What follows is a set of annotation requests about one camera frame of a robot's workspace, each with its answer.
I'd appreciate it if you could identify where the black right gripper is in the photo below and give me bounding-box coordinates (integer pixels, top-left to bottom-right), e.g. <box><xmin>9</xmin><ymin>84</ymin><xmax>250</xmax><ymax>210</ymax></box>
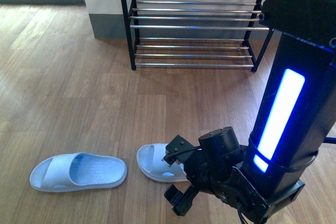
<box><xmin>164</xmin><ymin>126</ymin><xmax>269</xmax><ymax>223</ymax></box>

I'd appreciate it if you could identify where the light blue slipper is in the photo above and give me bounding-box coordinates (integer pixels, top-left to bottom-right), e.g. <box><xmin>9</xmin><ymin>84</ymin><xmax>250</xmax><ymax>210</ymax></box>
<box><xmin>136</xmin><ymin>143</ymin><xmax>188</xmax><ymax>183</ymax></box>
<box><xmin>29</xmin><ymin>152</ymin><xmax>127</xmax><ymax>193</ymax></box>

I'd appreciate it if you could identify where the black metal shoe rack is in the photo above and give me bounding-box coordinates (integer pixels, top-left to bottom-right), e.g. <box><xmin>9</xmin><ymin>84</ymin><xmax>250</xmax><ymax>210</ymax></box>
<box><xmin>121</xmin><ymin>0</ymin><xmax>274</xmax><ymax>72</ymax></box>

